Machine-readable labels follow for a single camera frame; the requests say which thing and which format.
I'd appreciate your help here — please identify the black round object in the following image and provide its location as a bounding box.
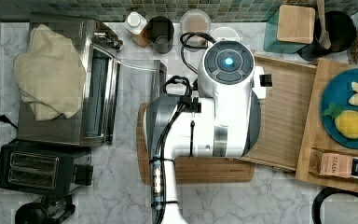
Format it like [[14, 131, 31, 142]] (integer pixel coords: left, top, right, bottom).
[[311, 188, 358, 224]]

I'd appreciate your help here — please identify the black utensil pot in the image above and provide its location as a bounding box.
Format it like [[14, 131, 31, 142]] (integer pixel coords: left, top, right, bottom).
[[297, 11, 356, 61]]

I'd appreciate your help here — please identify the wooden drawer with black handle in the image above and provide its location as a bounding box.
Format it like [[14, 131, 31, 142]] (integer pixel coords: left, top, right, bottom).
[[243, 55, 316, 171]]

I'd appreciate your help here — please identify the wooden spoon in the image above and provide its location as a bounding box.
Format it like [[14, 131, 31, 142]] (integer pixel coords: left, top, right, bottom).
[[316, 0, 331, 49]]

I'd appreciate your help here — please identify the wooden cutting board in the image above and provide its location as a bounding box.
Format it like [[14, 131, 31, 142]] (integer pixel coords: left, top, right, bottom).
[[136, 103, 255, 185]]

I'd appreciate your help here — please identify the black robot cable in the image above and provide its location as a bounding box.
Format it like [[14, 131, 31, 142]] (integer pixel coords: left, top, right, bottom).
[[150, 31, 217, 224]]

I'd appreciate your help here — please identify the white capped bottle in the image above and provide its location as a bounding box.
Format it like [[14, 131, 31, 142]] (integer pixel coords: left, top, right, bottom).
[[124, 12, 147, 35]]

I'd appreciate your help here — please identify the yellow plush lemon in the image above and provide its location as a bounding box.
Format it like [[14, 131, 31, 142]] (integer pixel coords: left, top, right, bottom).
[[322, 103, 358, 139]]

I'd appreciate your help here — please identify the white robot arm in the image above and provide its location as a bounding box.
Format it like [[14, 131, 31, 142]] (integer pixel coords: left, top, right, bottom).
[[143, 40, 272, 224]]

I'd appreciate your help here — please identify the blue plate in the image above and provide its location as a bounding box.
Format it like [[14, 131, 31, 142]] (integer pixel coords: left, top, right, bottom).
[[320, 68, 358, 149]]

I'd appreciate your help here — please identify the beige cloth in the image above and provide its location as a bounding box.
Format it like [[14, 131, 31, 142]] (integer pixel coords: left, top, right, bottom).
[[13, 24, 86, 120]]

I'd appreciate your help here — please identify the dark grey cup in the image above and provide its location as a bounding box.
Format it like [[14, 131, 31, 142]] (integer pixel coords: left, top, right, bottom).
[[146, 16, 174, 54]]

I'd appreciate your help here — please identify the silver toaster oven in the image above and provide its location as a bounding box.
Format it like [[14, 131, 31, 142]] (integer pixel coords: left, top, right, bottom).
[[18, 18, 161, 147]]

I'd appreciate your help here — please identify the black toaster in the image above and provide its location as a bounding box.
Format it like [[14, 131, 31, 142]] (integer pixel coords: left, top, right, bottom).
[[0, 141, 93, 196]]

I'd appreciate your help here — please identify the black power plug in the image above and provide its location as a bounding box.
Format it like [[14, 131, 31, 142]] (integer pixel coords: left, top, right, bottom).
[[0, 115, 18, 129]]

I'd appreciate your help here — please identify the clear cereal jar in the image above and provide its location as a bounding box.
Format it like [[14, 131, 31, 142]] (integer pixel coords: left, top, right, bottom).
[[180, 9, 211, 47]]

